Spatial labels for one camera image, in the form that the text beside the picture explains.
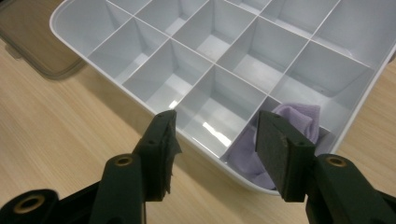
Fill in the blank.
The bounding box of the brown translucent box lid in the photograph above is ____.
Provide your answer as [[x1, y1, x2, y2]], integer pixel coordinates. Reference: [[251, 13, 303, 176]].
[[0, 0, 87, 81]]

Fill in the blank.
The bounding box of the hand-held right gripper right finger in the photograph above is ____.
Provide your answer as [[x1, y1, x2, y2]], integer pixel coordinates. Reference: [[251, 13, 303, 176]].
[[254, 109, 318, 203]]

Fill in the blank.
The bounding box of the white divided storage box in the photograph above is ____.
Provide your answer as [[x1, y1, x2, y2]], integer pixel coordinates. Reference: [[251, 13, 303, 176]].
[[49, 0, 396, 198]]

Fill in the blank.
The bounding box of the lilac ankle sock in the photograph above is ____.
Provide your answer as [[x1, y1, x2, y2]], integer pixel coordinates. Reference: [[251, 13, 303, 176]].
[[226, 103, 332, 191]]

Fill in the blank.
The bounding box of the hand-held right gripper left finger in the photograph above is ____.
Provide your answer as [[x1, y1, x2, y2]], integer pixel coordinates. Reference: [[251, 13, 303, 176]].
[[132, 109, 183, 203]]

